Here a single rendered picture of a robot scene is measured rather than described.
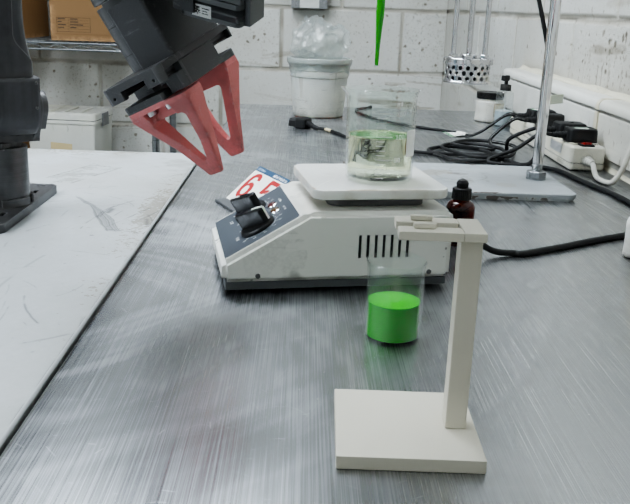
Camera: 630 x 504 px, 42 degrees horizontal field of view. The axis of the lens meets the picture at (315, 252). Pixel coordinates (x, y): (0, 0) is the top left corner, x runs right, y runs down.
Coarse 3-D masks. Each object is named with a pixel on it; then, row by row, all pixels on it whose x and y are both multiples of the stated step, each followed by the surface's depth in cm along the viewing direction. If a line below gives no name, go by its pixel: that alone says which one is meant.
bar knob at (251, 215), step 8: (256, 208) 70; (264, 208) 70; (240, 216) 71; (248, 216) 71; (256, 216) 70; (264, 216) 70; (272, 216) 72; (240, 224) 72; (248, 224) 71; (256, 224) 71; (264, 224) 70; (248, 232) 71; (256, 232) 70
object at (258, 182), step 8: (256, 176) 101; (264, 176) 99; (248, 184) 100; (256, 184) 99; (264, 184) 98; (272, 184) 96; (280, 184) 95; (240, 192) 100; (248, 192) 99; (256, 192) 97; (264, 192) 96
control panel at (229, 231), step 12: (276, 192) 78; (276, 204) 75; (288, 204) 73; (228, 216) 79; (276, 216) 72; (288, 216) 70; (228, 228) 76; (240, 228) 74; (276, 228) 69; (228, 240) 73; (240, 240) 71; (252, 240) 69; (228, 252) 70
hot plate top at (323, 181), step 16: (304, 176) 74; (320, 176) 74; (336, 176) 74; (416, 176) 76; (320, 192) 69; (336, 192) 69; (352, 192) 69; (368, 192) 69; (384, 192) 70; (400, 192) 70; (416, 192) 70; (432, 192) 70
